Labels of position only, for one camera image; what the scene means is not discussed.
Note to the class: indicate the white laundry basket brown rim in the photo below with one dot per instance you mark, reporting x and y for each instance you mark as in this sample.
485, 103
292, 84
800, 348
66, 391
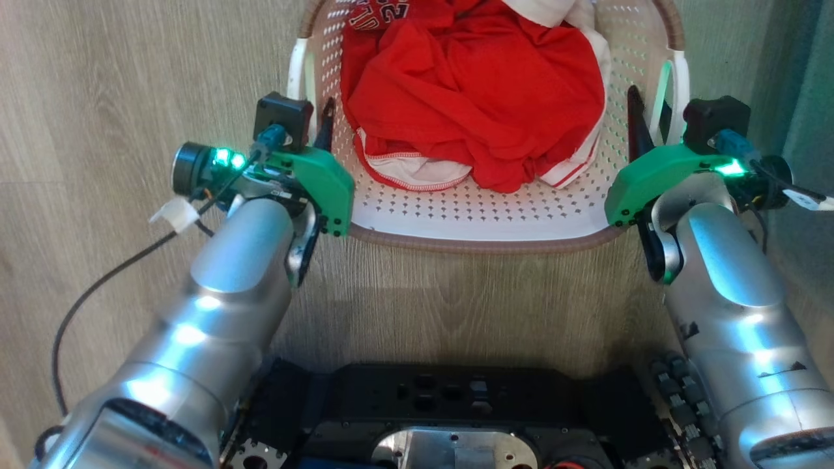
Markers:
469, 212

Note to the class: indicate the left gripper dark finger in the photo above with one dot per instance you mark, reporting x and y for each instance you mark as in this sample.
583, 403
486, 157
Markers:
327, 130

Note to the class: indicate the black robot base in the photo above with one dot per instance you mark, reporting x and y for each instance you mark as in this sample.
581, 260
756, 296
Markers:
456, 391

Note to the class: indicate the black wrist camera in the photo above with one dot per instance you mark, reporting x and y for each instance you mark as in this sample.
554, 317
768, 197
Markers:
283, 117
710, 117

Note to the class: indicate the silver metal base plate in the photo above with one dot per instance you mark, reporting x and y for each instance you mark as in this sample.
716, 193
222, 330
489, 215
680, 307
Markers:
456, 449

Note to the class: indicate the red jersey white lettering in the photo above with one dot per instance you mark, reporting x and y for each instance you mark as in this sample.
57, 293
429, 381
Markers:
374, 14

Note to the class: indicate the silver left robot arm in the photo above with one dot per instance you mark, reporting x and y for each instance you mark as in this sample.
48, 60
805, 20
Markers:
221, 306

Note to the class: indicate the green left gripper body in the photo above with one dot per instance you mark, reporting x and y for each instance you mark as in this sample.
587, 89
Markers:
326, 185

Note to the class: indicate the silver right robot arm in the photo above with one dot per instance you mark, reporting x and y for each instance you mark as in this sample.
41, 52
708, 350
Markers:
736, 299

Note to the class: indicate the red shirt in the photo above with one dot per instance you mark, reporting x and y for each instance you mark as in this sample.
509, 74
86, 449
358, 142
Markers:
469, 98

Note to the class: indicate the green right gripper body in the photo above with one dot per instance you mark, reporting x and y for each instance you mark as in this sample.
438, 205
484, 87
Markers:
642, 179

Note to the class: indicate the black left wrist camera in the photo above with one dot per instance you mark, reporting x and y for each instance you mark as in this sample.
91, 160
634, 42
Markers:
283, 117

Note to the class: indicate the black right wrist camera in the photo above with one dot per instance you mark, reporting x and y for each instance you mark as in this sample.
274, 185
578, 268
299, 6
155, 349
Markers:
710, 117

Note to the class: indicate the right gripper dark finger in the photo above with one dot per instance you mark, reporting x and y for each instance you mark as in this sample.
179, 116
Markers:
638, 130
665, 124

